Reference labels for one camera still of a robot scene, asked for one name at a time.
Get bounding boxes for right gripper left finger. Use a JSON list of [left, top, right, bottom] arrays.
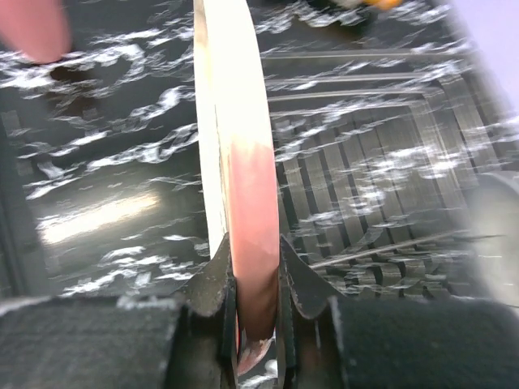
[[1, 239, 238, 388]]

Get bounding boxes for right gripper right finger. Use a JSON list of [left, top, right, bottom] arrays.
[[277, 239, 518, 388]]

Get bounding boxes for pink beige plate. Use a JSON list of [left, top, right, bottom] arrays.
[[193, 1, 280, 374]]

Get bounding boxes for wire dish rack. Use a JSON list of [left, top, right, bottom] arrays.
[[262, 49, 501, 299]]

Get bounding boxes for pink plastic cup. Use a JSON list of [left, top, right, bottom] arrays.
[[1, 0, 72, 64]]

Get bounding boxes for white scalloped plate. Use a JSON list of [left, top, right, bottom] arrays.
[[466, 171, 518, 307]]

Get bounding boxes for orange mug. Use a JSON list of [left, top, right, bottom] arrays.
[[324, 0, 406, 13]]

